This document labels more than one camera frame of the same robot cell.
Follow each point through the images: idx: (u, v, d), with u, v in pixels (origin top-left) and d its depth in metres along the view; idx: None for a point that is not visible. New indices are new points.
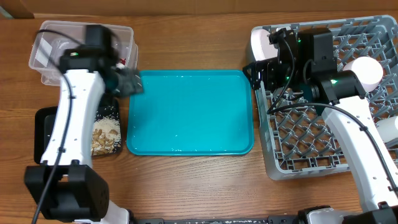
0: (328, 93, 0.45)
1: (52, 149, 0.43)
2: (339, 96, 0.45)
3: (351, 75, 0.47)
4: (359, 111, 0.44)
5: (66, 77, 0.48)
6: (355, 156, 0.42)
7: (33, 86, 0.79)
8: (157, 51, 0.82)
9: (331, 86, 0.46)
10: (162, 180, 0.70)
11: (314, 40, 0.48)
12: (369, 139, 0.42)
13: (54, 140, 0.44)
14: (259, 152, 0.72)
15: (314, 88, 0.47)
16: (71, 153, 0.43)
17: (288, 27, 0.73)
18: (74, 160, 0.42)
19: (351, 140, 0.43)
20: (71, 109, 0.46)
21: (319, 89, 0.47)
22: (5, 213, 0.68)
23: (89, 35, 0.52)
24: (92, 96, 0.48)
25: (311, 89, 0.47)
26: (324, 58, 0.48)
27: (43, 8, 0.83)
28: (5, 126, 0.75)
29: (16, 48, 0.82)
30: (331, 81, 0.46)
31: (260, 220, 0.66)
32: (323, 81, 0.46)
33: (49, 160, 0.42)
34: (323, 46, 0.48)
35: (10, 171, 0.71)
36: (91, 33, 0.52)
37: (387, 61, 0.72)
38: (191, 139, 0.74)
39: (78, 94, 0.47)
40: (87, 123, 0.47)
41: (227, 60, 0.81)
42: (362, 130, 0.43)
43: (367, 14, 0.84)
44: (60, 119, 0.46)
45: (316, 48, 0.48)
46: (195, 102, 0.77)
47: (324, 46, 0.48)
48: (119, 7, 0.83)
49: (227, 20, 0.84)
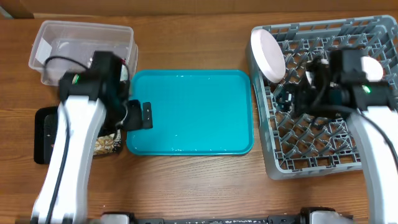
0: (357, 99, 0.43)
1: (45, 195, 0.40)
2: (369, 104, 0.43)
3: (384, 86, 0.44)
4: (386, 125, 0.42)
5: (64, 108, 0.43)
6: (374, 168, 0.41)
7: (33, 86, 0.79)
8: (157, 51, 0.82)
9: (362, 93, 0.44)
10: (162, 180, 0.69)
11: (344, 53, 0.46)
12: (391, 155, 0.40)
13: (48, 178, 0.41)
14: (260, 152, 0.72)
15: (344, 92, 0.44)
16: (63, 205, 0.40)
17: (288, 27, 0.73)
18: (67, 219, 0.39)
19: (372, 151, 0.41)
20: (69, 149, 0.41)
21: (349, 94, 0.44)
22: (5, 213, 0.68)
23: (97, 56, 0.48)
24: (92, 126, 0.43)
25: (341, 93, 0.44)
26: (354, 70, 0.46)
27: (43, 8, 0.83)
28: (5, 126, 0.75)
29: (16, 48, 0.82)
30: (363, 88, 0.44)
31: (260, 220, 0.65)
32: (354, 86, 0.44)
33: (40, 214, 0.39)
34: (352, 60, 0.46)
35: (10, 170, 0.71)
36: (101, 56, 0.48)
37: (387, 60, 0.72)
38: (191, 138, 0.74)
39: (75, 128, 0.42)
40: (84, 162, 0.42)
41: (227, 60, 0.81)
42: (387, 143, 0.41)
43: (367, 15, 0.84)
44: (55, 154, 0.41)
45: (346, 61, 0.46)
46: (195, 102, 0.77)
47: (354, 59, 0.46)
48: (119, 7, 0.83)
49: (227, 20, 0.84)
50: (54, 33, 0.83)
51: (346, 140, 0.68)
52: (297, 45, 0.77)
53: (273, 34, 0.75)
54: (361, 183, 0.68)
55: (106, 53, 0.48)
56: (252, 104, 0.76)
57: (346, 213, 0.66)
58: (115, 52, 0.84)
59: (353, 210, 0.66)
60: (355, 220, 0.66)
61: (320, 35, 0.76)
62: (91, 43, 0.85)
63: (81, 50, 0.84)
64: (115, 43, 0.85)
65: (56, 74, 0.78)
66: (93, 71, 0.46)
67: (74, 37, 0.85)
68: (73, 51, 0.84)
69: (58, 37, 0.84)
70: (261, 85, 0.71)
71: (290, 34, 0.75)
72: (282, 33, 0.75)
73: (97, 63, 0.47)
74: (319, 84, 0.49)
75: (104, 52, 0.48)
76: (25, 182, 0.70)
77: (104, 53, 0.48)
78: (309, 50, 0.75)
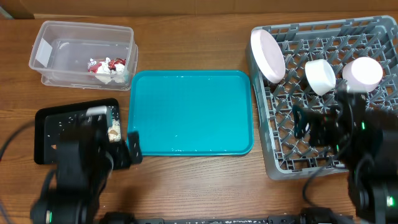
0: (378, 206, 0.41)
1: None
2: (390, 217, 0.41)
3: None
4: None
5: None
6: None
7: (33, 86, 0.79)
8: (157, 52, 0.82)
9: (385, 205, 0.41)
10: (162, 180, 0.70)
11: (382, 143, 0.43)
12: None
13: None
14: (260, 152, 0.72)
15: (363, 194, 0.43)
16: None
17: (288, 27, 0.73)
18: None
19: None
20: None
21: (368, 196, 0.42)
22: (5, 214, 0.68)
23: (66, 158, 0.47)
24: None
25: (360, 195, 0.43)
26: (386, 160, 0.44)
27: (43, 9, 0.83)
28: (5, 126, 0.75)
29: (16, 48, 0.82)
30: (388, 197, 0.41)
31: (260, 220, 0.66)
32: (376, 189, 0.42)
33: None
34: (390, 150, 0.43)
35: (10, 171, 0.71)
36: (69, 158, 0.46)
37: (387, 61, 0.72)
38: (191, 139, 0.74)
39: None
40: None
41: (227, 60, 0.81)
42: None
43: (366, 15, 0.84)
44: None
45: (380, 150, 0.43)
46: (195, 103, 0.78)
47: (392, 151, 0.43)
48: (119, 8, 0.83)
49: (227, 20, 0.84)
50: (54, 33, 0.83)
51: None
52: (297, 46, 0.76)
53: (273, 35, 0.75)
54: None
55: (73, 144, 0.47)
56: (252, 104, 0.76)
57: (346, 213, 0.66)
58: (115, 52, 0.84)
59: (352, 210, 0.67)
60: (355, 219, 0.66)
61: (320, 35, 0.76)
62: (91, 43, 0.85)
63: (81, 50, 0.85)
64: (116, 43, 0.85)
65: (57, 75, 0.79)
66: (68, 176, 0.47)
67: (74, 37, 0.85)
68: (73, 51, 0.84)
69: (59, 38, 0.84)
70: (261, 85, 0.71)
71: (290, 34, 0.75)
72: (282, 33, 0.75)
73: (68, 185, 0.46)
74: (345, 127, 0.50)
75: (70, 144, 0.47)
76: (26, 182, 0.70)
77: (70, 146, 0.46)
78: (309, 50, 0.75)
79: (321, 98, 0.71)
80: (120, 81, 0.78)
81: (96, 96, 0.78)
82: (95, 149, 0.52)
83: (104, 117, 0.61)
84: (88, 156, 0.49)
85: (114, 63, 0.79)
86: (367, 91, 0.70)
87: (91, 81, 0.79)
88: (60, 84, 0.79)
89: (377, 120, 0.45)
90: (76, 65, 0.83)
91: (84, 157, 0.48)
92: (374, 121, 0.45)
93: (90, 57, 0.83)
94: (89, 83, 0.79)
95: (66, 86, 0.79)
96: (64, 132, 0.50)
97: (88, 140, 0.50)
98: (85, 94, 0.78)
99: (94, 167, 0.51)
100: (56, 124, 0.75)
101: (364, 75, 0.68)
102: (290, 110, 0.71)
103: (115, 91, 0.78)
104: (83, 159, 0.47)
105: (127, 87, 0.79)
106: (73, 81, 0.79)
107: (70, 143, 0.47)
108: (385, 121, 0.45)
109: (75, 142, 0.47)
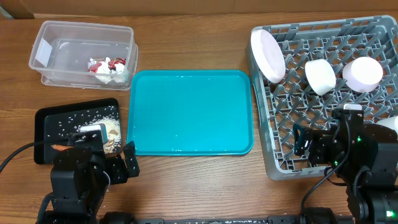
0: (378, 216, 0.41)
1: None
2: None
3: None
4: None
5: None
6: None
7: (33, 86, 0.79)
8: (157, 51, 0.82)
9: (384, 216, 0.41)
10: (162, 180, 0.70)
11: (378, 153, 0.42)
12: None
13: None
14: (260, 152, 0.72)
15: (362, 205, 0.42)
16: None
17: (288, 27, 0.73)
18: None
19: None
20: None
21: (368, 208, 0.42)
22: (5, 214, 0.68)
23: (63, 186, 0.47)
24: None
25: (359, 205, 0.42)
26: (384, 171, 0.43)
27: (43, 8, 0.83)
28: (4, 125, 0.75)
29: (16, 48, 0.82)
30: (388, 210, 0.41)
31: (260, 220, 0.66)
32: (374, 200, 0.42)
33: None
34: (387, 160, 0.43)
35: (10, 171, 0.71)
36: (65, 186, 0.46)
37: (387, 61, 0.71)
38: (191, 139, 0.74)
39: None
40: None
41: (227, 60, 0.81)
42: None
43: (366, 15, 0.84)
44: None
45: (379, 161, 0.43)
46: (195, 103, 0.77)
47: (389, 160, 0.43)
48: (119, 7, 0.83)
49: (227, 20, 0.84)
50: (54, 33, 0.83)
51: None
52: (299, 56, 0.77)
53: (273, 34, 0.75)
54: None
55: (68, 172, 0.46)
56: (252, 104, 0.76)
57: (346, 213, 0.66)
58: (115, 52, 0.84)
59: None
60: None
61: (320, 35, 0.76)
62: (91, 43, 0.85)
63: (81, 50, 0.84)
64: (115, 43, 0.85)
65: (57, 74, 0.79)
66: (64, 202, 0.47)
67: (74, 37, 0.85)
68: (73, 51, 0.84)
69: (59, 37, 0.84)
70: (261, 85, 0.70)
71: (290, 34, 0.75)
72: (282, 33, 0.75)
73: (69, 209, 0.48)
74: (342, 146, 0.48)
75: (66, 173, 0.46)
76: (25, 182, 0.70)
77: (66, 176, 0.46)
78: (309, 50, 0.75)
79: (321, 98, 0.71)
80: (120, 81, 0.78)
81: (96, 96, 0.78)
82: (91, 171, 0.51)
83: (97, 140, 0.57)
84: (84, 182, 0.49)
85: (114, 63, 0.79)
86: (367, 91, 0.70)
87: (91, 81, 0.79)
88: (60, 84, 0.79)
89: (372, 133, 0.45)
90: (75, 65, 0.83)
91: (80, 183, 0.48)
92: (370, 134, 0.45)
93: (90, 57, 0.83)
94: (89, 83, 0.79)
95: (66, 86, 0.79)
96: (60, 158, 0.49)
97: (84, 165, 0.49)
98: (85, 93, 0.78)
99: (91, 190, 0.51)
100: (56, 124, 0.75)
101: (365, 75, 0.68)
102: (290, 110, 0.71)
103: (114, 91, 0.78)
104: (78, 188, 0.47)
105: (127, 87, 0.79)
106: (74, 81, 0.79)
107: (66, 172, 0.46)
108: (380, 134, 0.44)
109: (69, 172, 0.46)
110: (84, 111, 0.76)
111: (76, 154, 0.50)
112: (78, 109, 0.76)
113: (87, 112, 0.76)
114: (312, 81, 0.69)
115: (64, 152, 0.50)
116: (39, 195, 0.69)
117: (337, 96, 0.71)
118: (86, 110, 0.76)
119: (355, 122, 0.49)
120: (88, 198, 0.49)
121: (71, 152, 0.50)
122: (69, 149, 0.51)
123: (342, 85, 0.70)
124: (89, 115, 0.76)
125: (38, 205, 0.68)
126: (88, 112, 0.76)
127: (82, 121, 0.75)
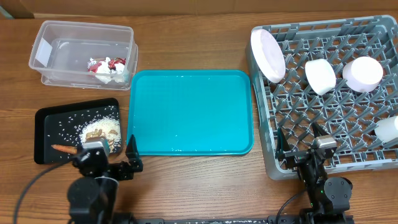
0: None
1: None
2: None
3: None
4: None
5: None
6: None
7: (33, 86, 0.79)
8: (157, 51, 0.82)
9: None
10: (163, 180, 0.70)
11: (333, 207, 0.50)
12: None
13: None
14: (260, 152, 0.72)
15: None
16: None
17: (288, 27, 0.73)
18: None
19: None
20: None
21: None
22: (5, 213, 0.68)
23: (81, 218, 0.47)
24: None
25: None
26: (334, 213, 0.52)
27: (43, 8, 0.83)
28: (4, 125, 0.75)
29: (15, 48, 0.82)
30: None
31: (260, 220, 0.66)
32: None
33: None
34: (337, 211, 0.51)
35: (10, 171, 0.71)
36: (83, 218, 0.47)
37: (388, 60, 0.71)
38: (191, 139, 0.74)
39: None
40: None
41: (227, 60, 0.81)
42: None
43: (367, 14, 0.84)
44: None
45: (333, 208, 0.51)
46: (195, 103, 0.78)
47: (339, 210, 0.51)
48: (119, 7, 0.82)
49: (227, 20, 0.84)
50: (54, 33, 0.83)
51: (346, 140, 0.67)
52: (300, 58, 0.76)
53: (273, 34, 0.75)
54: (360, 183, 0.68)
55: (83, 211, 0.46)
56: (252, 104, 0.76)
57: (347, 214, 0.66)
58: (115, 52, 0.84)
59: (353, 210, 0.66)
60: (355, 220, 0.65)
61: (320, 35, 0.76)
62: (91, 42, 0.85)
63: (80, 50, 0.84)
64: (115, 43, 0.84)
65: (56, 74, 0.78)
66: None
67: (75, 37, 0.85)
68: (73, 51, 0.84)
69: (58, 37, 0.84)
70: (261, 85, 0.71)
71: (290, 34, 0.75)
72: (282, 33, 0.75)
73: None
74: (307, 177, 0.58)
75: (81, 211, 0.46)
76: (25, 182, 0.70)
77: (82, 213, 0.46)
78: (309, 50, 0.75)
79: (321, 98, 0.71)
80: (120, 81, 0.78)
81: (96, 96, 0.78)
82: (101, 194, 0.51)
83: (102, 153, 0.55)
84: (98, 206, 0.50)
85: (114, 63, 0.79)
86: (367, 91, 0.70)
87: (91, 81, 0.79)
88: (60, 84, 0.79)
89: (333, 193, 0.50)
90: (75, 65, 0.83)
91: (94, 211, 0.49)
92: (330, 195, 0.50)
93: (90, 57, 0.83)
94: (89, 83, 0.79)
95: (66, 86, 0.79)
96: (72, 193, 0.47)
97: (97, 196, 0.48)
98: (85, 93, 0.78)
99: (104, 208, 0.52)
100: (56, 124, 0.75)
101: (365, 75, 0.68)
102: (290, 110, 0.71)
103: (114, 91, 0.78)
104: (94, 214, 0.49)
105: (127, 87, 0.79)
106: (74, 81, 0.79)
107: (81, 210, 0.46)
108: (339, 196, 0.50)
109: (84, 209, 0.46)
110: (84, 111, 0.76)
111: (86, 186, 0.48)
112: (78, 110, 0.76)
113: (87, 112, 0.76)
114: (312, 81, 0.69)
115: (72, 186, 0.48)
116: (39, 195, 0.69)
117: (337, 96, 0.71)
118: (86, 110, 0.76)
119: (322, 160, 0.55)
120: (102, 216, 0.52)
121: (80, 183, 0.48)
122: (77, 182, 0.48)
123: (342, 85, 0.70)
124: (89, 115, 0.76)
125: (38, 205, 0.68)
126: (88, 112, 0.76)
127: (82, 121, 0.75)
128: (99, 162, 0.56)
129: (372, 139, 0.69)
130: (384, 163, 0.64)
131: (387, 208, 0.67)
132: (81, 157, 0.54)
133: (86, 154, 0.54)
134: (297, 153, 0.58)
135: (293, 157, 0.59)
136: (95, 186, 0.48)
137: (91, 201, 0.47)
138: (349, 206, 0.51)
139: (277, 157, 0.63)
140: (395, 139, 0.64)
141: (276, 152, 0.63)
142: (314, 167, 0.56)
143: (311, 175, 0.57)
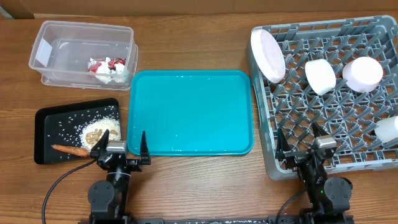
0: None
1: None
2: None
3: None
4: None
5: None
6: None
7: (33, 86, 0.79)
8: (157, 51, 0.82)
9: None
10: (163, 180, 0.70)
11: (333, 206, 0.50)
12: None
13: None
14: (260, 152, 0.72)
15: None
16: None
17: (288, 27, 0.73)
18: None
19: None
20: None
21: None
22: (5, 213, 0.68)
23: (103, 216, 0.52)
24: None
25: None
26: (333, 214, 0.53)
27: (43, 8, 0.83)
28: (4, 125, 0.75)
29: (15, 48, 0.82)
30: None
31: (260, 220, 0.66)
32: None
33: None
34: (337, 210, 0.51)
35: (10, 171, 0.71)
36: (104, 216, 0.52)
37: (387, 60, 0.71)
38: (191, 139, 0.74)
39: None
40: None
41: (227, 60, 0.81)
42: None
43: (367, 14, 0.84)
44: None
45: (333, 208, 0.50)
46: (195, 103, 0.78)
47: (339, 210, 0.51)
48: (119, 7, 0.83)
49: (227, 20, 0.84)
50: (54, 33, 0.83)
51: (346, 140, 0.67)
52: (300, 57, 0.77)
53: (273, 34, 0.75)
54: (361, 183, 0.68)
55: (102, 210, 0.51)
56: (252, 104, 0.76)
57: (347, 213, 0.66)
58: (115, 52, 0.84)
59: (353, 210, 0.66)
60: (356, 220, 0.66)
61: (320, 35, 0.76)
62: (91, 43, 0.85)
63: (80, 50, 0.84)
64: (115, 43, 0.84)
65: (56, 75, 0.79)
66: (102, 221, 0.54)
67: (75, 37, 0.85)
68: (73, 51, 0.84)
69: (59, 37, 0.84)
70: (261, 85, 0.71)
71: (290, 34, 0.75)
72: (282, 33, 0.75)
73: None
74: (307, 178, 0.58)
75: (101, 210, 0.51)
76: (25, 182, 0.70)
77: (101, 211, 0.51)
78: (309, 50, 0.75)
79: (321, 98, 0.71)
80: (120, 81, 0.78)
81: (96, 96, 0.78)
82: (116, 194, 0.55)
83: (124, 157, 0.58)
84: (115, 205, 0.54)
85: (114, 63, 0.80)
86: (367, 91, 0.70)
87: (91, 81, 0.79)
88: (60, 84, 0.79)
89: (333, 193, 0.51)
90: (75, 65, 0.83)
91: (112, 210, 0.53)
92: (330, 195, 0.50)
93: (90, 57, 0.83)
94: (89, 83, 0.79)
95: (66, 85, 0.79)
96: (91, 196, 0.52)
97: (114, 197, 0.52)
98: (85, 93, 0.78)
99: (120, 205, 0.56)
100: (56, 124, 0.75)
101: (365, 76, 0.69)
102: (290, 110, 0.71)
103: (114, 91, 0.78)
104: (113, 213, 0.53)
105: (127, 87, 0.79)
106: (73, 82, 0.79)
107: (100, 208, 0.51)
108: (339, 196, 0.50)
109: (104, 209, 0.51)
110: (84, 111, 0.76)
111: (103, 189, 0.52)
112: (77, 110, 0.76)
113: (87, 112, 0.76)
114: (312, 82, 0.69)
115: (91, 190, 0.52)
116: (39, 195, 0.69)
117: (337, 96, 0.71)
118: (86, 110, 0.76)
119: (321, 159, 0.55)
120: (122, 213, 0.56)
121: (98, 186, 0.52)
122: (96, 184, 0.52)
123: (342, 85, 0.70)
124: (89, 115, 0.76)
125: (38, 205, 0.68)
126: (88, 112, 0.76)
127: (82, 121, 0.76)
128: (120, 161, 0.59)
129: (372, 139, 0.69)
130: (384, 163, 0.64)
131: (387, 208, 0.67)
132: (106, 158, 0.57)
133: (109, 155, 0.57)
134: (297, 153, 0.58)
135: (293, 157, 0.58)
136: (112, 189, 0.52)
137: (109, 202, 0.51)
138: (348, 206, 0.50)
139: (277, 157, 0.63)
140: (395, 139, 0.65)
141: (276, 152, 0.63)
142: (314, 168, 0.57)
143: (311, 175, 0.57)
